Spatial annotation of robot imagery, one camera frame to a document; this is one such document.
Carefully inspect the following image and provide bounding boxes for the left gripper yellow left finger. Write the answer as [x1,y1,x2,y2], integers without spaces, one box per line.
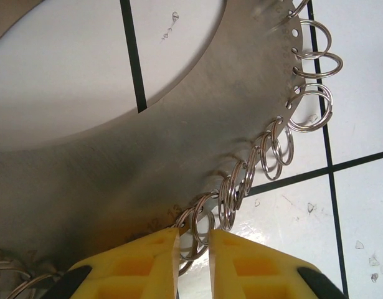
[46,226,182,299]

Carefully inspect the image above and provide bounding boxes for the metal coil spring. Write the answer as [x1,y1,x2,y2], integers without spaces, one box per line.
[0,0,307,299]

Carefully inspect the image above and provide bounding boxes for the silver split key ring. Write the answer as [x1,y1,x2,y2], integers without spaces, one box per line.
[271,120,295,166]
[230,160,251,210]
[0,260,35,299]
[286,0,313,16]
[218,174,239,230]
[284,82,334,134]
[9,271,61,299]
[291,19,333,60]
[260,130,285,181]
[240,145,263,197]
[191,191,217,249]
[293,52,344,79]
[174,204,210,277]

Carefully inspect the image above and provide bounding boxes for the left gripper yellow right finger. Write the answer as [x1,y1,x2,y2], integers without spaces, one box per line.
[209,229,348,299]

